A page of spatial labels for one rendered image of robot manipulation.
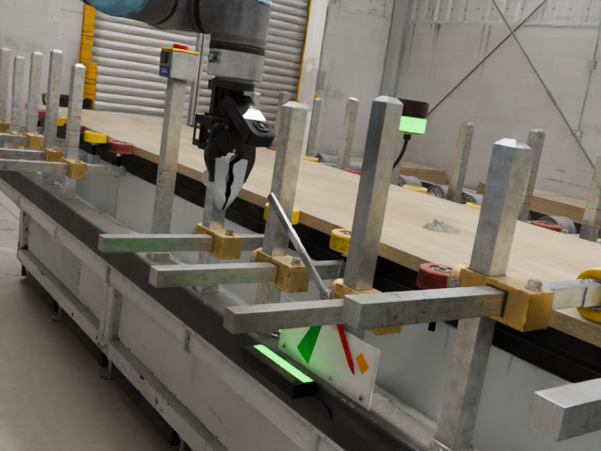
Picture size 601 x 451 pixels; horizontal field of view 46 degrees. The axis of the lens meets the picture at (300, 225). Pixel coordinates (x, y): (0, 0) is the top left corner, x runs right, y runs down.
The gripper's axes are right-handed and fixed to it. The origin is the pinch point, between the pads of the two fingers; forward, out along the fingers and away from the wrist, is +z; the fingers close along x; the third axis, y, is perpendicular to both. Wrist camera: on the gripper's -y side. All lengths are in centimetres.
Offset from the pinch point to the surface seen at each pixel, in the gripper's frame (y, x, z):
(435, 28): 679, -745, -137
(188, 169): 85, -38, 7
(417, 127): -20.4, -20.7, -17.1
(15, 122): 206, -22, 10
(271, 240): 6.7, -15.3, 8.2
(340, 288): -16.0, -14.0, 10.4
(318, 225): 19.2, -36.5, 8.3
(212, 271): 2.6, -0.8, 12.6
